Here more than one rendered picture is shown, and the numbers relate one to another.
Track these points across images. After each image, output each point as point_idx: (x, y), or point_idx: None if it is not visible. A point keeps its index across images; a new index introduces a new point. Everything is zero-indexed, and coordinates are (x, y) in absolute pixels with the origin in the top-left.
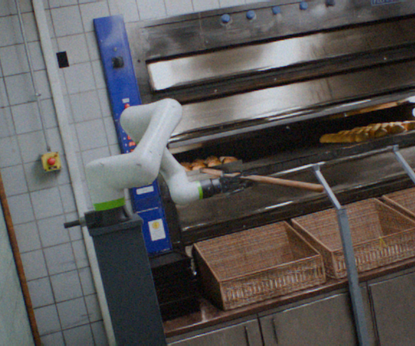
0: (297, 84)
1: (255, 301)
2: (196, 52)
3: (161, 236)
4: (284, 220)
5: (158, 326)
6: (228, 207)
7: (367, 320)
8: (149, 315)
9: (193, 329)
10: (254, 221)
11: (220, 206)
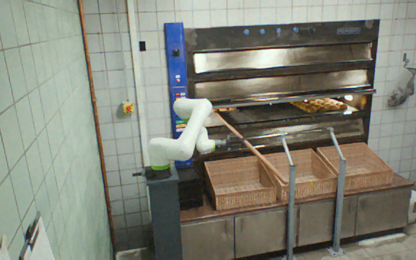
0: (281, 77)
1: (234, 207)
2: (224, 51)
3: None
4: None
5: (178, 236)
6: None
7: (294, 224)
8: (175, 230)
9: (197, 219)
10: (240, 153)
11: None
